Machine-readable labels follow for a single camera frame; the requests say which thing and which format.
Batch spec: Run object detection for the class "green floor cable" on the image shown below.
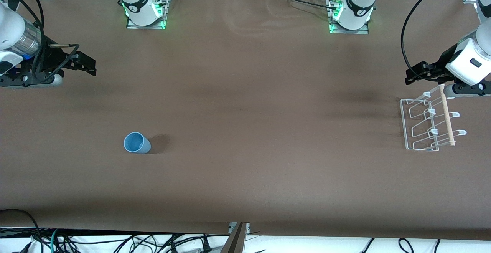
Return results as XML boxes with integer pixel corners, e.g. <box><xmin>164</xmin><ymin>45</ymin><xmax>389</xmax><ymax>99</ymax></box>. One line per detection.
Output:
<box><xmin>49</xmin><ymin>229</ymin><xmax>60</xmax><ymax>253</ymax></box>

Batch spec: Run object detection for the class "black looped floor cable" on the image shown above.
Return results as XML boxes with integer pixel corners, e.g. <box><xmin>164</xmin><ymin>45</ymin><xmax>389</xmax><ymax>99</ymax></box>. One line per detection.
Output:
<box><xmin>398</xmin><ymin>238</ymin><xmax>415</xmax><ymax>253</ymax></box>

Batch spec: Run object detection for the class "blue plastic cup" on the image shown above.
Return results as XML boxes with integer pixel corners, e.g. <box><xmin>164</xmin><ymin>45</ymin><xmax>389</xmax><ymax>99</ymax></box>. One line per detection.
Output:
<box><xmin>123</xmin><ymin>132</ymin><xmax>152</xmax><ymax>154</ymax></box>

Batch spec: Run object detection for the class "thick black floor cable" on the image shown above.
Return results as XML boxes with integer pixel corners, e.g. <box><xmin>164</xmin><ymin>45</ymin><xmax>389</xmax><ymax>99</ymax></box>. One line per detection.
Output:
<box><xmin>0</xmin><ymin>208</ymin><xmax>43</xmax><ymax>253</ymax></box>

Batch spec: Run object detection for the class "right black camera mount plate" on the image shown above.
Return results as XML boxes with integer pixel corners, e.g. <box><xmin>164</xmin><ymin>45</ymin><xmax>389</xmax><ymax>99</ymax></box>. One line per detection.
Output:
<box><xmin>0</xmin><ymin>69</ymin><xmax>54</xmax><ymax>86</ymax></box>

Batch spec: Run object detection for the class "black power plug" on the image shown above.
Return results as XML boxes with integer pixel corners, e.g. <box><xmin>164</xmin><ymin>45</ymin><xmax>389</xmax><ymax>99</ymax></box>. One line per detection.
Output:
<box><xmin>199</xmin><ymin>236</ymin><xmax>214</xmax><ymax>253</ymax></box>

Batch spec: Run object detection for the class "dark table support beam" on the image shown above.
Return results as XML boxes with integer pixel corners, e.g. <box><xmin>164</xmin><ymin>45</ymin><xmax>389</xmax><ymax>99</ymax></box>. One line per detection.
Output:
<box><xmin>221</xmin><ymin>222</ymin><xmax>249</xmax><ymax>253</ymax></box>

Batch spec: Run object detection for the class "white wire cup rack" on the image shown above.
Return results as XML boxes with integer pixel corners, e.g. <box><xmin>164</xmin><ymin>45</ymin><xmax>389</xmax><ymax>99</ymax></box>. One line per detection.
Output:
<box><xmin>399</xmin><ymin>84</ymin><xmax>468</xmax><ymax>152</ymax></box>

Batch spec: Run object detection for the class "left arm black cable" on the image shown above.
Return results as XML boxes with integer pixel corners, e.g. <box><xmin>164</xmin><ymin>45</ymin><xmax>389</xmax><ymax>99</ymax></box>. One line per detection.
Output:
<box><xmin>400</xmin><ymin>0</ymin><xmax>457</xmax><ymax>78</ymax></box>

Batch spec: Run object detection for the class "brown table cover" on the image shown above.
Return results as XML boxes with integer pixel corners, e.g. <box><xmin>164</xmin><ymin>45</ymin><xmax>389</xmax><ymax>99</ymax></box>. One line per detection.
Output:
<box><xmin>0</xmin><ymin>0</ymin><xmax>491</xmax><ymax>241</ymax></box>

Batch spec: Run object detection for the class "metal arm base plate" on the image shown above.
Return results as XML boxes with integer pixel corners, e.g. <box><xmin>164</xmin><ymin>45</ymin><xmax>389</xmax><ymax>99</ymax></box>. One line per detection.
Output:
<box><xmin>329</xmin><ymin>0</ymin><xmax>370</xmax><ymax>35</ymax></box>
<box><xmin>127</xmin><ymin>0</ymin><xmax>168</xmax><ymax>30</ymax></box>

